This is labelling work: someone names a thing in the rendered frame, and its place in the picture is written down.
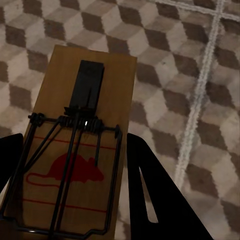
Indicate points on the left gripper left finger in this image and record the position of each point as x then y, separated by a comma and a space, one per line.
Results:
10, 150

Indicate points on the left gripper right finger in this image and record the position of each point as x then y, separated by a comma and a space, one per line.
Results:
177, 220

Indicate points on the mousetrap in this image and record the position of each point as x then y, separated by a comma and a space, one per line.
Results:
67, 181

